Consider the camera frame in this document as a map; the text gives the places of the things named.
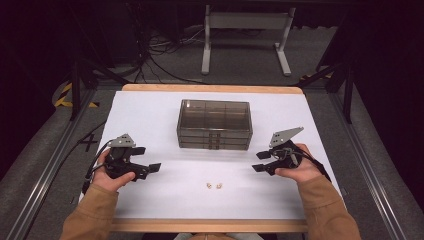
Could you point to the aluminium floor rail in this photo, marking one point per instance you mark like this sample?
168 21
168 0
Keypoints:
366 166
50 166

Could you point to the smoky clear bottom drawer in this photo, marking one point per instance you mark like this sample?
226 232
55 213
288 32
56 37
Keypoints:
196 146

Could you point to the small gold earring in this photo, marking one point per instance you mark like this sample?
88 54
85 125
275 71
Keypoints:
209 185
219 185

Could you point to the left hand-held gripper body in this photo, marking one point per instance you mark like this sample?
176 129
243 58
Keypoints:
120 160

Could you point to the yellow black hazard tape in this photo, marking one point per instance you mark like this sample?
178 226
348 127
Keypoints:
63 98

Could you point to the person's right hand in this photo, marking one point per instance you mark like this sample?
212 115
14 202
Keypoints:
305 170

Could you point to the person's left hand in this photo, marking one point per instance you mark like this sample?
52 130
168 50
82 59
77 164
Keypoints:
111 183

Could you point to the black metal stand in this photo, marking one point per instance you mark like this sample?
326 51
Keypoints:
348 90
76 86

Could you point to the white table mat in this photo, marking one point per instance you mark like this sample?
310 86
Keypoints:
160 110

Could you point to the smoky clear drawer box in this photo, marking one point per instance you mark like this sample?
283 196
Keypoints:
215 116

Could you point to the white metal desk frame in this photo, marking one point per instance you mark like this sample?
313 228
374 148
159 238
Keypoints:
246 20

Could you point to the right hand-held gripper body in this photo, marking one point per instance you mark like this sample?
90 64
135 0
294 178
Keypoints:
285 156

